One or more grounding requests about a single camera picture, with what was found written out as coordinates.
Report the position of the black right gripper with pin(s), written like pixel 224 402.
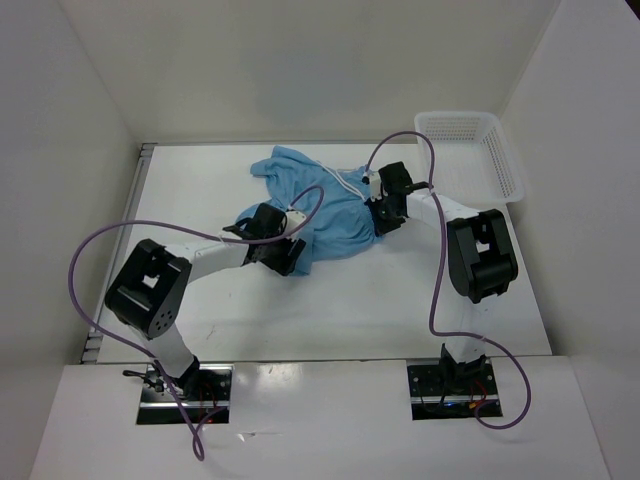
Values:
pixel 383 227

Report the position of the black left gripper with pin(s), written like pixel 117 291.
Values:
pixel 286 267

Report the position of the light blue shorts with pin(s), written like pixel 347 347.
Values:
pixel 342 227

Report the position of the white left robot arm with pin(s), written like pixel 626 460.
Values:
pixel 148 291

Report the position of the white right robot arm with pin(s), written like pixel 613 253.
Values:
pixel 476 257

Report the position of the white plastic basket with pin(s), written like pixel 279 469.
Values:
pixel 475 163

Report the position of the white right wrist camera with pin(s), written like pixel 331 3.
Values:
pixel 373 180

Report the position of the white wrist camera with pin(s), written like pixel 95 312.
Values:
pixel 373 180
pixel 294 222

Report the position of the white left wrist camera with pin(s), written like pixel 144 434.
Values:
pixel 294 222

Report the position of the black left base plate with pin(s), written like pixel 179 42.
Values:
pixel 210 400

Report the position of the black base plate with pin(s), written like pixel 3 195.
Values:
pixel 431 399
pixel 210 400

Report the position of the aluminium table edge rail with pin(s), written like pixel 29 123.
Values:
pixel 121 231

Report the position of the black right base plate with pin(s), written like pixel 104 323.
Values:
pixel 431 399

